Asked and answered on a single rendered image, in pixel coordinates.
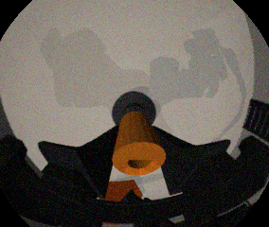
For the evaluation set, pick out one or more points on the orange tapered knob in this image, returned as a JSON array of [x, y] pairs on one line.
[[137, 149]]

